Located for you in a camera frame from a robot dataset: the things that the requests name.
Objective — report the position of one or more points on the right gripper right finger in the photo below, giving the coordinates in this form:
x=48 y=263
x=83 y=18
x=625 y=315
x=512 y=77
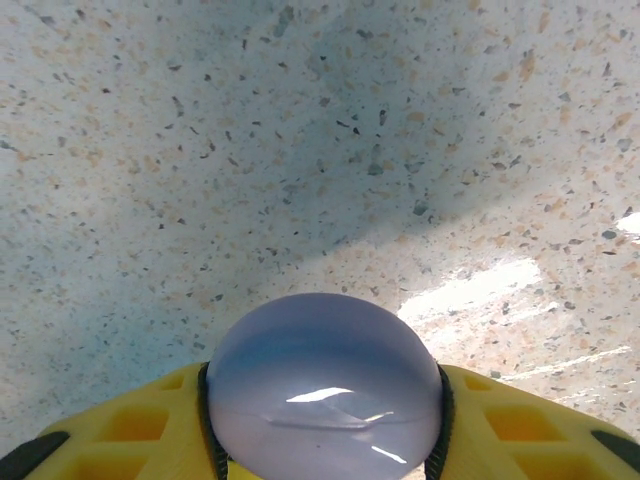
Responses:
x=525 y=430

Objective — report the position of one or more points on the purple earbud charging case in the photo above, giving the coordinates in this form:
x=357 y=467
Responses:
x=325 y=380

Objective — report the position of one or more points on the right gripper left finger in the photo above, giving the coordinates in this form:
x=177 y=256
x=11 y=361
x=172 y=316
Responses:
x=110 y=430

